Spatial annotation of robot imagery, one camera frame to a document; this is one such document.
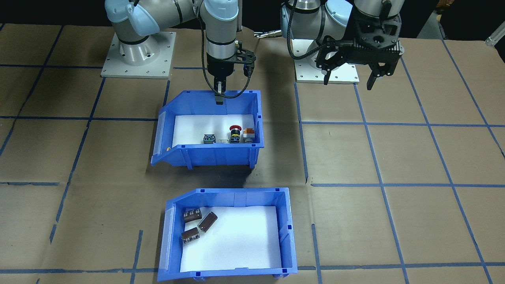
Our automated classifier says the blue bin with capacitors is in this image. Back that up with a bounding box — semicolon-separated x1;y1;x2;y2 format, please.
157;188;298;282

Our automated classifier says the blue bin with push buttons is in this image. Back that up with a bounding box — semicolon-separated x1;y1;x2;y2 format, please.
151;90;265;169

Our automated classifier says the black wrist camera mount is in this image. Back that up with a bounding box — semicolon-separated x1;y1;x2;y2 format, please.
233;47;257;77
349;4;404;64

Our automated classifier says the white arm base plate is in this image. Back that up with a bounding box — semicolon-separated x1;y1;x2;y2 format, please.
101;32;177;78
295;39;360;84

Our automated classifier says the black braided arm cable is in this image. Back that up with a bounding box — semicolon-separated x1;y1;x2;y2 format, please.
197;0;253;99
285;0;355;60

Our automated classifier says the white foam liner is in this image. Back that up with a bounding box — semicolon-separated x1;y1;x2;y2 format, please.
172;114;257;147
180;205;282;273

